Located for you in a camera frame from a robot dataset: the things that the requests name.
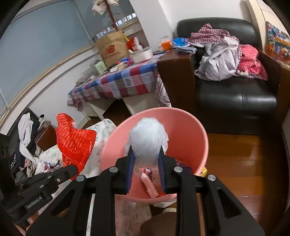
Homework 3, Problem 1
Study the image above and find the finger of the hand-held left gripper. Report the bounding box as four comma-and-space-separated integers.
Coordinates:
45, 164, 79, 182

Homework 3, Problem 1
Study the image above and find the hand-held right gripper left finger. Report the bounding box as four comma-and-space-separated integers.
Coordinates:
25, 145, 137, 236

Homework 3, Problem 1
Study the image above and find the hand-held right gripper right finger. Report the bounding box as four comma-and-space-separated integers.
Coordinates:
157, 150, 266, 236

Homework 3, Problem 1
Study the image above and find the red snack wrapper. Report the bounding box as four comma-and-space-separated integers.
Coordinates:
55, 113, 97, 181

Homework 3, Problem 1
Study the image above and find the clear plastic bag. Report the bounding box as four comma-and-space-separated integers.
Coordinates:
125, 117, 170, 176

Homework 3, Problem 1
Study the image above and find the pink plastic bin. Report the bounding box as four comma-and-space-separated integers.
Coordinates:
100, 108, 209, 204

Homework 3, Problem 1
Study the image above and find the orange white snack wrapper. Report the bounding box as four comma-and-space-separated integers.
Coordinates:
140, 167, 167, 199

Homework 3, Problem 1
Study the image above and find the wooden side table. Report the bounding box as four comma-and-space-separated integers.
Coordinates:
35, 120, 57, 152

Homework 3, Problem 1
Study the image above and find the navy printed garment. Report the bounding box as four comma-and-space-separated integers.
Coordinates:
9, 145, 28, 173

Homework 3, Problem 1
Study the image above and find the dark brown rounded object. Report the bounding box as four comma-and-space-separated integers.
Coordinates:
140, 206, 179, 236

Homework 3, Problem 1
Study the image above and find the pile of clothes left sofa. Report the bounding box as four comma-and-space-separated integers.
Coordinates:
0, 108, 53, 182

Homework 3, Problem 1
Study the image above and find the white table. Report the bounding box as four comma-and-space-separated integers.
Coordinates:
84, 97, 114, 121
122, 93, 164, 117

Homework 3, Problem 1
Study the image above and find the checkered heart tablecloth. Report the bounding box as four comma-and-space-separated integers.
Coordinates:
67, 54, 172, 109

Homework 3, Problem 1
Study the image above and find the dark wooden cabinet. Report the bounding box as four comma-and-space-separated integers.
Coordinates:
157, 49, 198, 114

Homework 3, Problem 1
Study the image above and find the clear plastic packaging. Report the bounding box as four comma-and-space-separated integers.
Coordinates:
76, 68, 100, 84

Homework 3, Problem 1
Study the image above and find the black leather armchair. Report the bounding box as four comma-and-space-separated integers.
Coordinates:
173, 18, 283, 137

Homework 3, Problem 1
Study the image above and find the green carton box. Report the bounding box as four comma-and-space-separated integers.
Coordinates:
91, 60, 107, 74

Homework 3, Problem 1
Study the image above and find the white bowl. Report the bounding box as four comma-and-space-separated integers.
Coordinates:
130, 46, 154, 64

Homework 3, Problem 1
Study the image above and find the brown paper bag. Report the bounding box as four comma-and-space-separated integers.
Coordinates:
95, 29, 130, 68

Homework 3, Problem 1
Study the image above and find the red gift bag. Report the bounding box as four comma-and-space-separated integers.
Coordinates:
126, 37, 137, 52

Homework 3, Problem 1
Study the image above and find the grey white garment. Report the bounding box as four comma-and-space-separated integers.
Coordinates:
194, 37, 241, 81

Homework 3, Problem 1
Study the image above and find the light blue cloth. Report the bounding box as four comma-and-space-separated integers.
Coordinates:
175, 45, 198, 54

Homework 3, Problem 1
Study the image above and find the orange tissue box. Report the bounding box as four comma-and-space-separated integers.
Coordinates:
159, 37, 173, 51

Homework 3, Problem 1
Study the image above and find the frosted window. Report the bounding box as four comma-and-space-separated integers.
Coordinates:
0, 0, 141, 110

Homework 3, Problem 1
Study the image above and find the blue snack packet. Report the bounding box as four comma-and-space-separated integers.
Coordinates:
171, 37, 191, 47

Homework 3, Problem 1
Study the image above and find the pink red garment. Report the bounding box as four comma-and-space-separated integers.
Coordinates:
236, 44, 268, 80

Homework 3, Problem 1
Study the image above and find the red checkered garment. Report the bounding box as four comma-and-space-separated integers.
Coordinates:
187, 23, 231, 47

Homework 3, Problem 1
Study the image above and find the wooden side cabinet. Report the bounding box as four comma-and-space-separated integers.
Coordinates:
258, 49, 290, 123

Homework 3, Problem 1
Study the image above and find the wooden coat rack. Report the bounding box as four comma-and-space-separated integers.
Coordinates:
106, 0, 120, 32

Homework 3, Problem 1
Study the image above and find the white hanging cloth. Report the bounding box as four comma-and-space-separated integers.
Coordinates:
91, 0, 120, 15

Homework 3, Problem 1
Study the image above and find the colourful cartoon picture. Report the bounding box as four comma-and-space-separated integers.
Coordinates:
265, 21, 290, 62

